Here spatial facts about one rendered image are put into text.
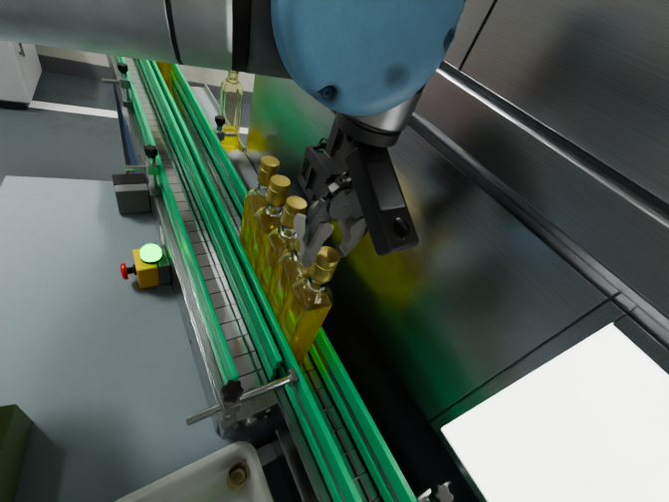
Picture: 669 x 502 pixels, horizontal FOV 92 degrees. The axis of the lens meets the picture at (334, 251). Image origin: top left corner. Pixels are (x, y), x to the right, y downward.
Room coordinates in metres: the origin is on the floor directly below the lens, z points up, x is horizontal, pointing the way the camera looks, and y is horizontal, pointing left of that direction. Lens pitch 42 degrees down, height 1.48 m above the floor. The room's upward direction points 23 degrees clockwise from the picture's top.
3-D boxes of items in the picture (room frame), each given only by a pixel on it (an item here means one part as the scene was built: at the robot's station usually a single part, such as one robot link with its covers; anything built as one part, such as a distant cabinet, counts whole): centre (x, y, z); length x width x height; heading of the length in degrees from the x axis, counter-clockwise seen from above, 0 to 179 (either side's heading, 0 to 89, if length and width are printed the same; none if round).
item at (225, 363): (0.82, 0.69, 0.93); 1.75 x 0.01 x 0.08; 46
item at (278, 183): (0.46, 0.13, 1.14); 0.04 x 0.04 x 0.04
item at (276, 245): (0.42, 0.09, 0.99); 0.06 x 0.06 x 0.21; 46
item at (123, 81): (0.90, 0.83, 0.94); 0.07 x 0.04 x 0.13; 136
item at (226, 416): (0.19, 0.04, 0.95); 0.17 x 0.03 x 0.12; 136
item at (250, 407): (0.21, 0.02, 0.85); 0.09 x 0.04 x 0.07; 136
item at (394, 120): (0.35, 0.02, 1.37); 0.08 x 0.08 x 0.05
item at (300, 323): (0.34, 0.01, 0.99); 0.06 x 0.06 x 0.21; 46
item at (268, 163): (0.50, 0.17, 1.14); 0.04 x 0.04 x 0.04
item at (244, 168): (0.91, 0.44, 0.84); 0.95 x 0.09 x 0.11; 46
